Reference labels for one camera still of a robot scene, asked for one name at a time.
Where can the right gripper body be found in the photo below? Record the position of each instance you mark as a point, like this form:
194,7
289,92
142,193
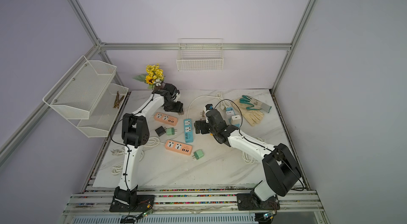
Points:
206,127

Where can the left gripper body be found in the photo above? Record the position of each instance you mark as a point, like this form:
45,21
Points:
173,106

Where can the pink power strip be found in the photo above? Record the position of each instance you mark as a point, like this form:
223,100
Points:
178,147
166,119

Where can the green charger plug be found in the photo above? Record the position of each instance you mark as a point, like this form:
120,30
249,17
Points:
198,154
171,131

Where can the black charger plug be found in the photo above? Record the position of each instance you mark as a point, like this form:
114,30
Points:
160,131

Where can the pink power strip front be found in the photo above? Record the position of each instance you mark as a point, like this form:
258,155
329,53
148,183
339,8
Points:
178,147

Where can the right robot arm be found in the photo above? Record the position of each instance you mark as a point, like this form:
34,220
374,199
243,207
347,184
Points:
281,170

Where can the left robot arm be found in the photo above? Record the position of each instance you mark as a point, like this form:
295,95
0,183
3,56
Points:
135,134

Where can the white charger plug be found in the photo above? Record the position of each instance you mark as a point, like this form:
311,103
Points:
236,120

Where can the small blue power strip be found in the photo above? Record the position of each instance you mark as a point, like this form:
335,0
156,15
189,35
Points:
230,112

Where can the yellow artificial flowers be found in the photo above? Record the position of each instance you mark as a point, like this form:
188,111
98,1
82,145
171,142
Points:
154,76

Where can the beige work glove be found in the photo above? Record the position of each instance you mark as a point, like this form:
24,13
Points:
253,117

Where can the green grey work glove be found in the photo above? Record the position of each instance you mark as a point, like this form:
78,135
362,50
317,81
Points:
253,104

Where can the wooden clothespins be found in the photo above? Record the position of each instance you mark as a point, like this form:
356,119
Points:
118,100

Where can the white wire wall basket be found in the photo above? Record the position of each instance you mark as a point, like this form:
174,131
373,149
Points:
196,54

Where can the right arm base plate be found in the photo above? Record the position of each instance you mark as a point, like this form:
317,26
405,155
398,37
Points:
250,202

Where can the white mesh wall shelf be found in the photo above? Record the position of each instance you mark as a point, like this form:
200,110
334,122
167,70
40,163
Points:
85,96

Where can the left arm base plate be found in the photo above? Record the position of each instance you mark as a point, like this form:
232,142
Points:
137,203

